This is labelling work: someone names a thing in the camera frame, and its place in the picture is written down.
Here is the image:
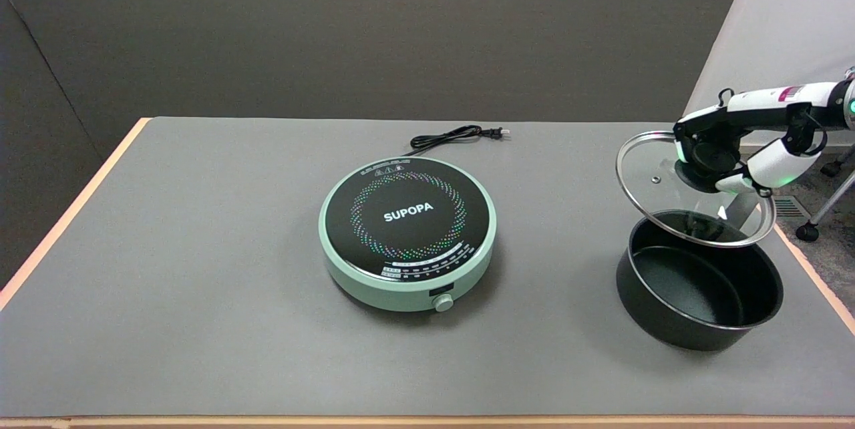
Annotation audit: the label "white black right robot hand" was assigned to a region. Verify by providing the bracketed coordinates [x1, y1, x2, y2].
[673, 82, 850, 197]

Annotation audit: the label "round glass pot lid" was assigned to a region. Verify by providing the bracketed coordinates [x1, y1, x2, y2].
[615, 131, 778, 249]

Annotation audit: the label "grey floor vent grille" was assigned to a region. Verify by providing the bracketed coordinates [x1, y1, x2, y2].
[775, 196, 810, 219]

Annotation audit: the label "dark wheeled stand legs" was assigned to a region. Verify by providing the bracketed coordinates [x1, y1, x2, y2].
[795, 147, 855, 243]

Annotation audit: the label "green round induction cooker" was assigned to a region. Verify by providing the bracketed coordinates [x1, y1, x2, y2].
[319, 156, 498, 313]

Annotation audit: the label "black saucepan with handle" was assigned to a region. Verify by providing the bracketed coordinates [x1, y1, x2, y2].
[616, 192, 784, 352]

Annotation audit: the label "black power cord with plug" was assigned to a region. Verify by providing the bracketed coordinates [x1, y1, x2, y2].
[403, 125, 511, 157]

